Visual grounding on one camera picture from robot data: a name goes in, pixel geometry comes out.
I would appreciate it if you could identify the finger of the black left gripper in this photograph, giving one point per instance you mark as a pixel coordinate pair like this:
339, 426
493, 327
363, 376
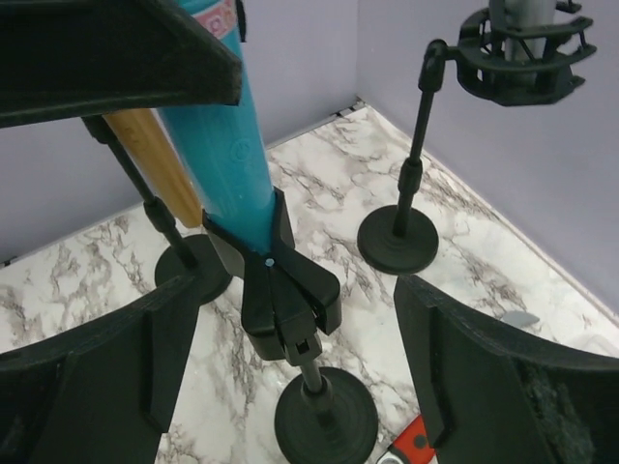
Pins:
67, 59

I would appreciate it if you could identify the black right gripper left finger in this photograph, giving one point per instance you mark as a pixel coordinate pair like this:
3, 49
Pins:
105, 391

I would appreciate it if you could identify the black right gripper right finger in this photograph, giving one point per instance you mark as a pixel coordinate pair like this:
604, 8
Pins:
491, 393

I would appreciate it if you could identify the gold microphone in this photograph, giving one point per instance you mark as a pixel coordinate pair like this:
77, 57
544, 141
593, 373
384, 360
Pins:
142, 135

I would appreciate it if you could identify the blue microphone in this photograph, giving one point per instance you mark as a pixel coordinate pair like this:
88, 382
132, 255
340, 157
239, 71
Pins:
222, 150

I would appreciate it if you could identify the black clip desk stand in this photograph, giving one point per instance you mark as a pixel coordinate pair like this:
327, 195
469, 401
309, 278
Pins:
325, 414

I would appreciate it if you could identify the grey microphone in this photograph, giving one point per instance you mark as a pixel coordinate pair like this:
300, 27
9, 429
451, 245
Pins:
520, 37

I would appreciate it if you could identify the red handled adjustable wrench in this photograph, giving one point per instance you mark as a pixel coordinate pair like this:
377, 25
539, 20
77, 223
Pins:
411, 446

